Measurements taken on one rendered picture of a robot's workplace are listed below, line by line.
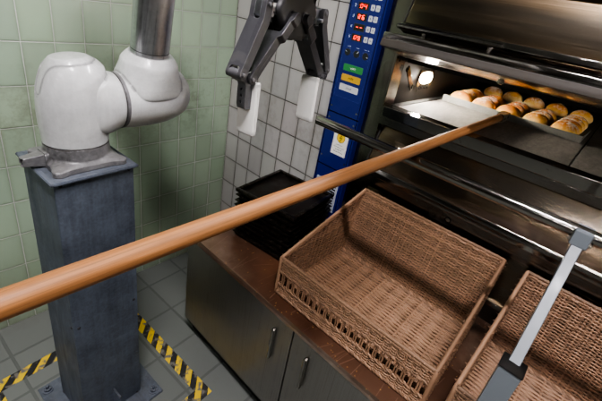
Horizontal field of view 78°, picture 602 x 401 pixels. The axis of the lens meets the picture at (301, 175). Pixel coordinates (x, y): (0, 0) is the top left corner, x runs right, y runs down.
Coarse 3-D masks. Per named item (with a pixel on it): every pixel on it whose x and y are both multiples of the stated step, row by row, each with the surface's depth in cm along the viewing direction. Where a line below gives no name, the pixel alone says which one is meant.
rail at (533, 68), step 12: (384, 36) 117; (396, 36) 115; (408, 36) 113; (432, 48) 108; (444, 48) 106; (456, 48) 104; (492, 60) 98; (504, 60) 97; (516, 60) 95; (540, 72) 92; (552, 72) 90; (564, 72) 89; (588, 84) 86; (600, 84) 85
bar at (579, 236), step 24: (384, 144) 100; (432, 168) 92; (480, 192) 85; (504, 192) 84; (528, 216) 80; (552, 216) 77; (576, 240) 74; (600, 240) 72; (552, 288) 72; (528, 336) 70; (504, 360) 69; (504, 384) 68
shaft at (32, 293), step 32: (480, 128) 127; (384, 160) 81; (288, 192) 60; (320, 192) 66; (192, 224) 48; (224, 224) 51; (96, 256) 40; (128, 256) 42; (160, 256) 45; (0, 288) 35; (32, 288) 36; (64, 288) 37; (0, 320) 34
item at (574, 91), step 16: (400, 48) 114; (416, 48) 111; (448, 64) 113; (464, 64) 103; (480, 64) 100; (496, 64) 98; (496, 80) 112; (512, 80) 99; (528, 80) 94; (544, 80) 91; (560, 80) 89; (560, 96) 101; (576, 96) 91; (592, 96) 86
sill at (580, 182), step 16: (384, 112) 139; (400, 112) 135; (416, 128) 132; (432, 128) 128; (448, 128) 125; (464, 144) 122; (480, 144) 119; (496, 144) 117; (512, 160) 113; (528, 160) 111; (544, 160) 110; (560, 176) 106; (576, 176) 103; (592, 176) 104; (592, 192) 102
